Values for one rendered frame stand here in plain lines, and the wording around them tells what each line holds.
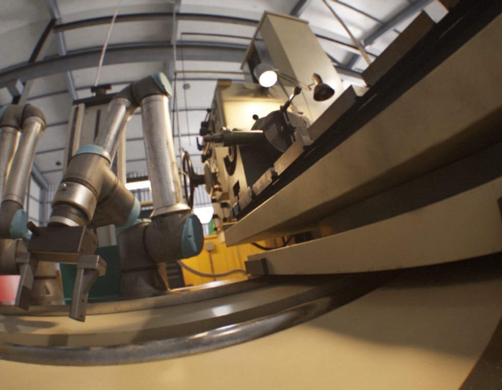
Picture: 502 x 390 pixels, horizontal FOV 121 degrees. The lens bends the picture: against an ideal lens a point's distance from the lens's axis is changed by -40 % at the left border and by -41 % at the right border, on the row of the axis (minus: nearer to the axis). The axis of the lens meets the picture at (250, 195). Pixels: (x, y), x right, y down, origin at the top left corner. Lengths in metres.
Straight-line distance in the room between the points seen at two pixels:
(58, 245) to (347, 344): 0.42
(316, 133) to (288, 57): 1.73
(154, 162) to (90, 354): 0.66
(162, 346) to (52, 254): 0.25
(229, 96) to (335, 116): 1.21
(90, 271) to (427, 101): 0.48
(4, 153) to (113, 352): 0.98
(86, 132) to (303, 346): 1.36
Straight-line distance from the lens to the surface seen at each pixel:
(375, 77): 0.35
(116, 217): 0.58
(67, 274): 1.15
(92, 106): 1.51
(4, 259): 1.11
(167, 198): 0.81
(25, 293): 0.48
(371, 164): 0.29
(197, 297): 0.63
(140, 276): 0.87
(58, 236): 0.45
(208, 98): 11.63
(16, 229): 0.81
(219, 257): 4.00
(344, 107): 0.38
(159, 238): 0.81
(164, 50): 6.09
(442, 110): 0.25
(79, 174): 0.50
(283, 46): 2.23
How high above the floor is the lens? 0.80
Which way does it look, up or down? 14 degrees up
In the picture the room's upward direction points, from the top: 12 degrees counter-clockwise
